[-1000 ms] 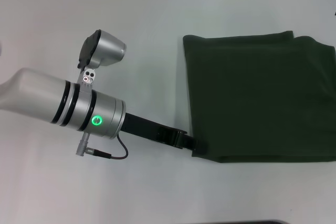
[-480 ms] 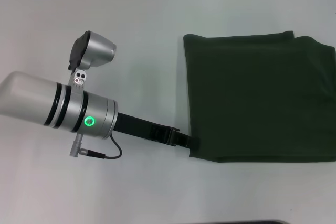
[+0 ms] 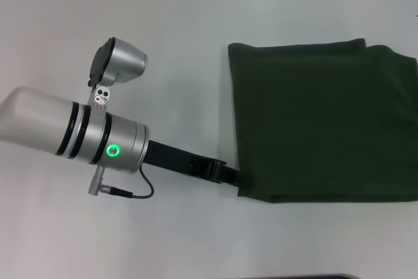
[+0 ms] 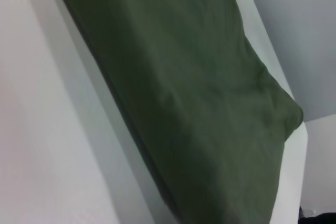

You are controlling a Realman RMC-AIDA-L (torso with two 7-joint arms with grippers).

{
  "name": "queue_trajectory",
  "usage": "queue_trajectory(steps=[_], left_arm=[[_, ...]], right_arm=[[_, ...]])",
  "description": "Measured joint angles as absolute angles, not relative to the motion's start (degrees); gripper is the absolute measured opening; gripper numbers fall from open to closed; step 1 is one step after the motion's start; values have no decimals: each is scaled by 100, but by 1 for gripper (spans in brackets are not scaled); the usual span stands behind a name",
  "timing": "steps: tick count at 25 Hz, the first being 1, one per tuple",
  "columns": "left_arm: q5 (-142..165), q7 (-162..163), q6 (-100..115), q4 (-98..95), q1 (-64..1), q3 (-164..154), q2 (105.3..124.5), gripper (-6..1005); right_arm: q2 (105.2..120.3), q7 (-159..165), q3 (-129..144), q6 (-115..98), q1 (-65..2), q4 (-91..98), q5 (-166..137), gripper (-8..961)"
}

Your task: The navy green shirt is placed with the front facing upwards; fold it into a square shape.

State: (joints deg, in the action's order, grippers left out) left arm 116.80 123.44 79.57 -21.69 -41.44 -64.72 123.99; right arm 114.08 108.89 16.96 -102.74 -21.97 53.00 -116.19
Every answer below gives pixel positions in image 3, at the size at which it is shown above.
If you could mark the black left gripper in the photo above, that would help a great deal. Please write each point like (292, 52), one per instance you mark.
(183, 159)

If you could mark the dark green FREE! t-shirt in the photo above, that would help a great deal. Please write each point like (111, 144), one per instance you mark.
(320, 119)

